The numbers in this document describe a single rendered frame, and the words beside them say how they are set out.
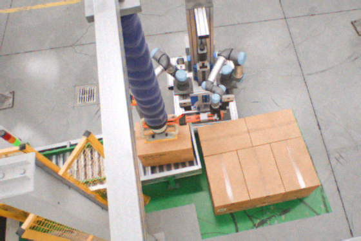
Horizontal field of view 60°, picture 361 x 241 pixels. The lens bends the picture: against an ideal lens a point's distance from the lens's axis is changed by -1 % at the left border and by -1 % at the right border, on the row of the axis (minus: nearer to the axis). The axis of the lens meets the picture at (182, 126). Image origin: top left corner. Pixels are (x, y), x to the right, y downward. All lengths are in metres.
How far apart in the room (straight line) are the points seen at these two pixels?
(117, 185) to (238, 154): 2.79
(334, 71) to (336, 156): 1.38
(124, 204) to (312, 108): 4.03
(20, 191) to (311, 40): 4.94
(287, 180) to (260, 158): 0.38
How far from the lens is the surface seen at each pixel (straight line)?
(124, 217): 1.05
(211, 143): 3.79
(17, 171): 1.30
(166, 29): 5.61
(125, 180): 1.07
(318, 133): 4.67
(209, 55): 3.44
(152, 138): 3.22
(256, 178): 3.68
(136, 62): 2.16
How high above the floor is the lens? 4.04
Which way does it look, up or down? 64 degrees down
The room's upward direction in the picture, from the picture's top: 12 degrees counter-clockwise
